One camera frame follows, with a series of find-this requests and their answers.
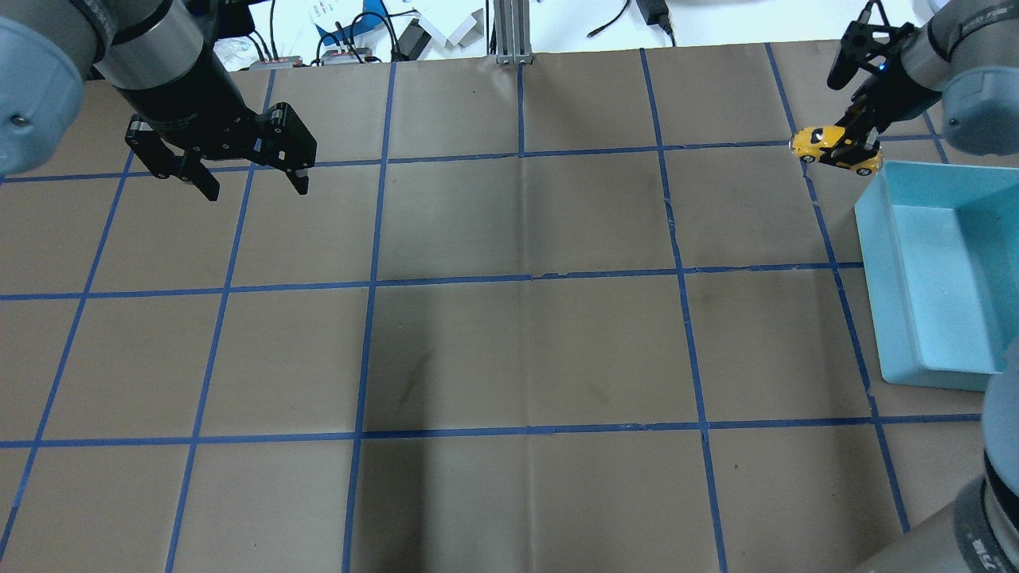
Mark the white folded paper box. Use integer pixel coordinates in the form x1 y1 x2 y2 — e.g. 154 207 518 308
419 6 484 47

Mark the light blue plastic bin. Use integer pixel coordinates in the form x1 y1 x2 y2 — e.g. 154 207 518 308
854 161 1018 392

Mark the black power adapter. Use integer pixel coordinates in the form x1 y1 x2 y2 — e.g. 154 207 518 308
634 0 671 28

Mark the yellow toy beetle car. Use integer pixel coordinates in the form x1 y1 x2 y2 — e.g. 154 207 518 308
787 126 884 177

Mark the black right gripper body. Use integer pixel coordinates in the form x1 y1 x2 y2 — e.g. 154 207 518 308
826 2 940 133

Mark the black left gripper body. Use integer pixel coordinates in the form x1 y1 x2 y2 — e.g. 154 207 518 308
124 102 318 179

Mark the aluminium frame post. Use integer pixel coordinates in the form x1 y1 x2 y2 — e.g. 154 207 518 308
489 0 534 66

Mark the blue cardboard box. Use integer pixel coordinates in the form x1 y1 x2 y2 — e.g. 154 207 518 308
308 1 385 46

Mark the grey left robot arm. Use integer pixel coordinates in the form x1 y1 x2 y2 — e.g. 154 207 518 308
1 1 317 201

